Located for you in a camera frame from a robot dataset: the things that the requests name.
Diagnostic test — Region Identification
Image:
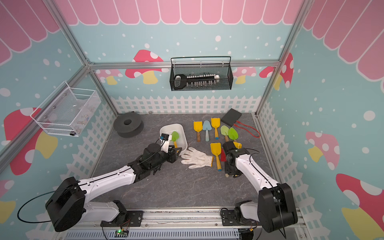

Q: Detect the black box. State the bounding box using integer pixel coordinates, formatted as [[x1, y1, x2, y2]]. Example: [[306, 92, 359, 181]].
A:
[[221, 109, 242, 127]]

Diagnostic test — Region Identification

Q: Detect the grey filament spool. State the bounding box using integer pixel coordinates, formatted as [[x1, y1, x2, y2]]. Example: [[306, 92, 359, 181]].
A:
[[113, 112, 144, 138]]

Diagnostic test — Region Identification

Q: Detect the large yellow shovel yellow handle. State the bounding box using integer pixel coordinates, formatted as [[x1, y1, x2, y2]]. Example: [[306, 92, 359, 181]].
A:
[[210, 143, 222, 172]]

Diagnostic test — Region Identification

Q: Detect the green trowel yellow handle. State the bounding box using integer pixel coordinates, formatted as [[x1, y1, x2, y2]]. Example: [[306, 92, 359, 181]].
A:
[[172, 131, 180, 148]]

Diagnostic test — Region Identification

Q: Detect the black socket holder tool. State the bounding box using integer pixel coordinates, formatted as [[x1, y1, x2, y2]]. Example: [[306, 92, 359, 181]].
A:
[[173, 74, 220, 90]]

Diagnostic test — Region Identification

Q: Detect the green trowel wooden handle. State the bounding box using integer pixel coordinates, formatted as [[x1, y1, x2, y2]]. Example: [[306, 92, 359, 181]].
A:
[[228, 128, 239, 142]]

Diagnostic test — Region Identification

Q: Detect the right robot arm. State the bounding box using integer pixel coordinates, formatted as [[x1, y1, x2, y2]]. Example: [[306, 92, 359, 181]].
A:
[[222, 141, 298, 233]]

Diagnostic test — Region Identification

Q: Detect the white plastic storage box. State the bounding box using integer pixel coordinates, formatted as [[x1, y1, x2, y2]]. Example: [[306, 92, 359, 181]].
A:
[[160, 124, 188, 155]]

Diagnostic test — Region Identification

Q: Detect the black wire mesh basket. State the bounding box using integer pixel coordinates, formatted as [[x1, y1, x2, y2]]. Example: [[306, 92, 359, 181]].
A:
[[170, 56, 234, 91]]

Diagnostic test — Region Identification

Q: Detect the light blue trowel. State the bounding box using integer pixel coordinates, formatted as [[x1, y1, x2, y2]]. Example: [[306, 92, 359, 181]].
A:
[[203, 120, 212, 142]]

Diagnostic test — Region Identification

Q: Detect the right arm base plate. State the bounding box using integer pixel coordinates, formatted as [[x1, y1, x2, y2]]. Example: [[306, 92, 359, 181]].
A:
[[220, 208, 258, 227]]

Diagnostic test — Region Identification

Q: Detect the white wire mesh basket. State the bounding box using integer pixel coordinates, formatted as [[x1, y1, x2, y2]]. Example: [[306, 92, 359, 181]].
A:
[[30, 82, 102, 137]]

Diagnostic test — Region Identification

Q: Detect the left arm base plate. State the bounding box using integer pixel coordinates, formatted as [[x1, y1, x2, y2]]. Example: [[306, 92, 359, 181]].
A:
[[100, 211, 144, 228]]

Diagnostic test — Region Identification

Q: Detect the red cable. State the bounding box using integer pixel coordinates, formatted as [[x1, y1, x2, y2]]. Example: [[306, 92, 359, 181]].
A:
[[234, 120, 262, 139]]

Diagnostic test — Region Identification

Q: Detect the red shovel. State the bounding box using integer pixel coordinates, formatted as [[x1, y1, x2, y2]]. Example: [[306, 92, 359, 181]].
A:
[[220, 148, 227, 162]]

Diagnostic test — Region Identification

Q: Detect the white work glove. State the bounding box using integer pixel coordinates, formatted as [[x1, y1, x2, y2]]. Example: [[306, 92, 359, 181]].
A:
[[181, 147, 213, 169]]

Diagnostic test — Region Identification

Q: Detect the light green trowel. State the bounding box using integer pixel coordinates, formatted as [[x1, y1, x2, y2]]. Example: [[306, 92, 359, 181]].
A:
[[220, 125, 229, 142]]

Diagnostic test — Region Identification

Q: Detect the yellow shovel wooden handle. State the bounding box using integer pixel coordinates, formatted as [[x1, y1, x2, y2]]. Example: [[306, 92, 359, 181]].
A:
[[194, 121, 203, 142]]

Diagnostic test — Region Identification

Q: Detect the green circuit board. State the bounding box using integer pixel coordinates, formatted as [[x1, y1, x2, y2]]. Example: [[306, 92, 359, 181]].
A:
[[114, 229, 129, 238]]

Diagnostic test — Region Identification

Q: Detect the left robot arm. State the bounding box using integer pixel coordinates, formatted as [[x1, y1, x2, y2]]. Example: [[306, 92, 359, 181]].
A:
[[45, 144, 182, 232]]

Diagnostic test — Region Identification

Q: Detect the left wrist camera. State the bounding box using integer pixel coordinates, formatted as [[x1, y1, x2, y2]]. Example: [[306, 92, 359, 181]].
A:
[[160, 134, 172, 149]]

